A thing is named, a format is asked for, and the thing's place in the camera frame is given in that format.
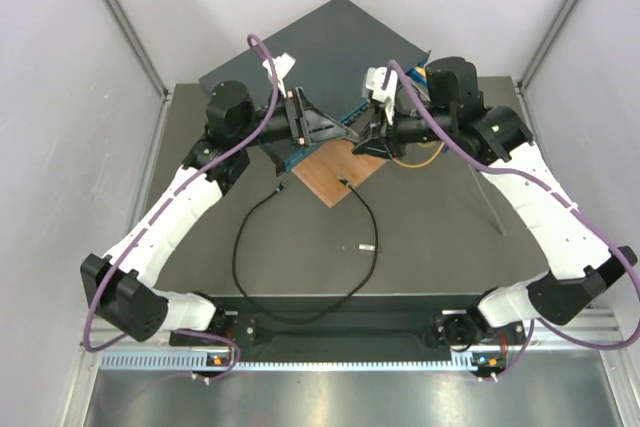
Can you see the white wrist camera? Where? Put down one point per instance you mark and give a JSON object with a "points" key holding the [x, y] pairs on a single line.
{"points": [[282, 65], [380, 86]]}

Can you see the wooden board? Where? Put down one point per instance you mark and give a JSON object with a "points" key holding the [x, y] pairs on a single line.
{"points": [[323, 170]]}

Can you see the white slotted cable duct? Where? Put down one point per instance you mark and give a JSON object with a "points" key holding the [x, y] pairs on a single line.
{"points": [[204, 361]]}

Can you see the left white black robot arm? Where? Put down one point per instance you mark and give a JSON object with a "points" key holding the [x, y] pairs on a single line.
{"points": [[119, 284]]}

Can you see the dark blue network switch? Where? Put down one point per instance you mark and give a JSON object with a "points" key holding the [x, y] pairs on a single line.
{"points": [[334, 45]]}

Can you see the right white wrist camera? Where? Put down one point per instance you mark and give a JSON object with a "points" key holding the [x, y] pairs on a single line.
{"points": [[380, 86]]}

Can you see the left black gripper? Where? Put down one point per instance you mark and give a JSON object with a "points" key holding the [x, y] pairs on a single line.
{"points": [[309, 125]]}

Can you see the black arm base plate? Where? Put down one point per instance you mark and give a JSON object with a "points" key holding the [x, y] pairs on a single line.
{"points": [[431, 320]]}

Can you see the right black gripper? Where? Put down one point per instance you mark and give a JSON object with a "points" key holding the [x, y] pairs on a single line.
{"points": [[388, 145]]}

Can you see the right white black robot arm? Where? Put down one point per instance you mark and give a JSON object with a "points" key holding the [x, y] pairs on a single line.
{"points": [[582, 262]]}

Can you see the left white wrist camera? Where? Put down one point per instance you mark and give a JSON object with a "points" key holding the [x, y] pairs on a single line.
{"points": [[282, 65]]}

